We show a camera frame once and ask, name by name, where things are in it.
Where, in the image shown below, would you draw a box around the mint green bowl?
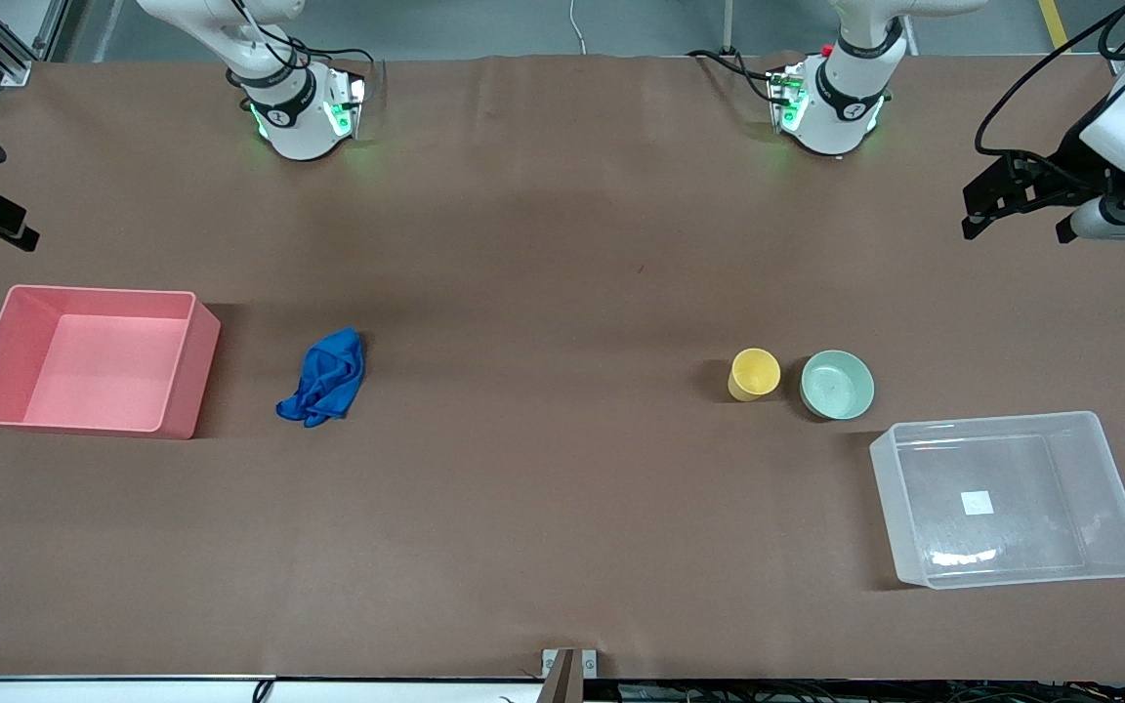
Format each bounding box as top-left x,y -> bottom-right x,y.
800,350 -> 875,421

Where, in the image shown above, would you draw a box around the yellow plastic cup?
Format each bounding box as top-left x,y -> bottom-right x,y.
728,348 -> 781,402

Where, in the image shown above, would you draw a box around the blue cloth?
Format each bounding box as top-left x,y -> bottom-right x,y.
276,327 -> 365,429

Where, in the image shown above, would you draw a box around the clear plastic box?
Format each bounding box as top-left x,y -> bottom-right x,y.
869,411 -> 1125,590

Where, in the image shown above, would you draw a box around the pink plastic bin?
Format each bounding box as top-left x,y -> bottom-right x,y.
0,284 -> 222,440

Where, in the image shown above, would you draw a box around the brown table cover sheet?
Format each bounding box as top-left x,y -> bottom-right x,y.
0,54 -> 1125,682

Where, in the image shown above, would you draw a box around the black left base cable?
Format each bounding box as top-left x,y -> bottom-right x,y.
687,47 -> 788,103

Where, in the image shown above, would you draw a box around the black right base cables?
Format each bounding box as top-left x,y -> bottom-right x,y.
226,0 -> 378,108

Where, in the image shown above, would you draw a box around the white table edge rail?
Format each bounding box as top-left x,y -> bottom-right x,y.
0,674 -> 544,703

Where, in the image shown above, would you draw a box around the silver metal edge bracket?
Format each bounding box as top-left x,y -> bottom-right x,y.
541,647 -> 598,703

